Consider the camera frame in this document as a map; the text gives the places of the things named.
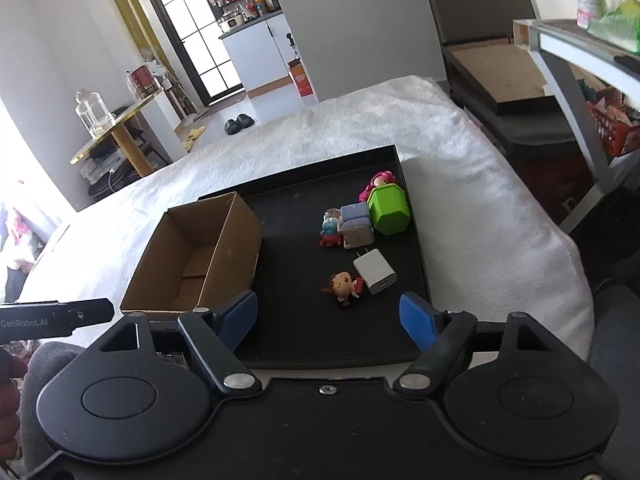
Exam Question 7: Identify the white usb charger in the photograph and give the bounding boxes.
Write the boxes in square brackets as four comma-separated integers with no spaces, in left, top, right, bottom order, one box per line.
[354,249,397,295]

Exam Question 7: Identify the brown haired girl figurine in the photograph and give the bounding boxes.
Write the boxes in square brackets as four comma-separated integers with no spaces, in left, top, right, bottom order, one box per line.
[321,271,364,304]

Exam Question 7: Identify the lavender grey plug charger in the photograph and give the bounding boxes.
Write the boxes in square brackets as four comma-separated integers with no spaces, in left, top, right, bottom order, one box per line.
[337,202,374,249]

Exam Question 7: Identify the green plug charger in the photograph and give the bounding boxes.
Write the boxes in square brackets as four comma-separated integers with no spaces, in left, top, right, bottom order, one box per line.
[367,183,411,235]

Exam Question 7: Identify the blue red cup figurine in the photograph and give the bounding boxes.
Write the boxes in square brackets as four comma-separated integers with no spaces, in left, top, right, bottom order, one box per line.
[319,208,342,247]

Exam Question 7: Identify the pink doll figurine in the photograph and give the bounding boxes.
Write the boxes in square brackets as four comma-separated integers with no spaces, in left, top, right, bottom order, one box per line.
[359,170,397,202]

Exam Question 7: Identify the person left hand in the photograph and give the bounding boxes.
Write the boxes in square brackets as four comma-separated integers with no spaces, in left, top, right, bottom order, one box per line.
[0,349,28,463]

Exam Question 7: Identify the brown cardboard box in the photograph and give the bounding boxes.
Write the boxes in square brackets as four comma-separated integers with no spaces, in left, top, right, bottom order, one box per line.
[120,192,262,318]

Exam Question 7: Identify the white fluffy blanket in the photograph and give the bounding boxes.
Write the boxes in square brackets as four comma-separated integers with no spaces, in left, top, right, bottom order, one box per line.
[22,76,594,368]

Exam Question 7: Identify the black tray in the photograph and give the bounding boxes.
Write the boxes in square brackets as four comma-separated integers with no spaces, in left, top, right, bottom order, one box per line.
[232,145,431,370]

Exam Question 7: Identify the gold round side table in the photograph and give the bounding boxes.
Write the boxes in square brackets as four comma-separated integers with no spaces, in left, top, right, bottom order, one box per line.
[70,89,162,178]

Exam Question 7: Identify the yellow slippers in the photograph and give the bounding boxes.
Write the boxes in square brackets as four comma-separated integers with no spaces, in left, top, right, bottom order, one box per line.
[181,126,206,153]

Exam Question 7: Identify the black slippers pair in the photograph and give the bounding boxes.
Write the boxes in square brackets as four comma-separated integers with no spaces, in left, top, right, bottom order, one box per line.
[224,113,255,136]

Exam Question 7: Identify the clear glass jar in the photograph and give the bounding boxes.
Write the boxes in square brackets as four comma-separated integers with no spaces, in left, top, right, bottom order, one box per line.
[75,88,115,139]

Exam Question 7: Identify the orange cardboard box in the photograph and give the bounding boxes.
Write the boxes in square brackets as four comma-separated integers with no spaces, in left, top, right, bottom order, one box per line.
[288,58,314,98]

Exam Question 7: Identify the red tin can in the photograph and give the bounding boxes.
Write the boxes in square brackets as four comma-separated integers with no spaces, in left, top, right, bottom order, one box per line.
[127,65,158,100]

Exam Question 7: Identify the red basket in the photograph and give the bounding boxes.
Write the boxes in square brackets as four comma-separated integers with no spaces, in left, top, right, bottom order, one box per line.
[587,88,640,157]

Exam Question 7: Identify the white kitchen cabinet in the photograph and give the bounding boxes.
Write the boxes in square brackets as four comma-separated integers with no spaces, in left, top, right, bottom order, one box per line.
[220,11,295,96]

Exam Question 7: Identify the dark grey sofa chair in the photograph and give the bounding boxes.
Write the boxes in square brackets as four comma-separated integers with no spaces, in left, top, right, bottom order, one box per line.
[428,0,592,221]

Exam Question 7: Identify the grey shelf rack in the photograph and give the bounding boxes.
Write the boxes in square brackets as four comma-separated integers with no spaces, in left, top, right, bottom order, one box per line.
[513,20,639,233]

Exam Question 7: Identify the green plastic bag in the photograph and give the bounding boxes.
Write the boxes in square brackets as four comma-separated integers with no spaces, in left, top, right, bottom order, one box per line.
[587,0,640,54]

